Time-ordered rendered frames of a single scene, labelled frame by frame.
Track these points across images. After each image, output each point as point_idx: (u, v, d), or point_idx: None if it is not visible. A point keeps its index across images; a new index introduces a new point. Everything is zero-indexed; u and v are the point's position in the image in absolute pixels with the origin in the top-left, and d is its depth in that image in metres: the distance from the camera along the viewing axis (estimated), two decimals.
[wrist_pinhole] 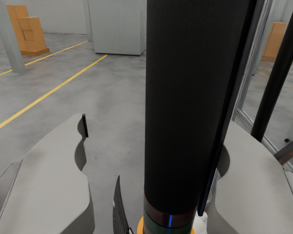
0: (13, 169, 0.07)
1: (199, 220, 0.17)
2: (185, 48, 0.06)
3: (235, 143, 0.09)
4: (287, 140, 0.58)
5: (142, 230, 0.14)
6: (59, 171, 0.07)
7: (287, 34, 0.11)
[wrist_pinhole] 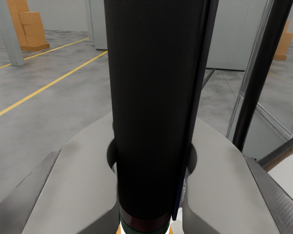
0: (52, 157, 0.08)
1: (182, 224, 0.17)
2: (137, 56, 0.06)
3: (200, 137, 0.09)
4: None
5: None
6: (91, 165, 0.08)
7: (263, 40, 0.12)
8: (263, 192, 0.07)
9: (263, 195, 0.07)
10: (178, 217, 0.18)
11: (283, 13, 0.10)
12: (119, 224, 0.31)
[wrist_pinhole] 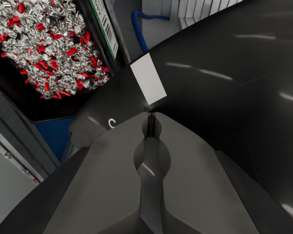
0: (82, 152, 0.08)
1: None
2: None
3: (171, 136, 0.09)
4: None
5: None
6: (118, 165, 0.08)
7: None
8: (234, 184, 0.07)
9: (235, 186, 0.07)
10: None
11: None
12: None
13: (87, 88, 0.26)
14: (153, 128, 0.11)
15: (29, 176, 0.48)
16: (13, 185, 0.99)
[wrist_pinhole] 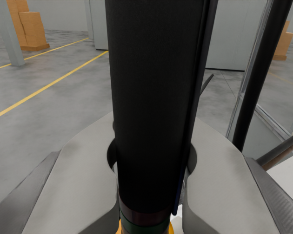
0: (52, 157, 0.08)
1: (182, 220, 0.17)
2: (138, 43, 0.06)
3: (200, 137, 0.09)
4: None
5: (121, 230, 0.14)
6: (91, 165, 0.08)
7: (265, 33, 0.11)
8: (263, 193, 0.07)
9: (263, 195, 0.07)
10: (178, 214, 0.18)
11: (284, 5, 0.10)
12: None
13: None
14: None
15: None
16: None
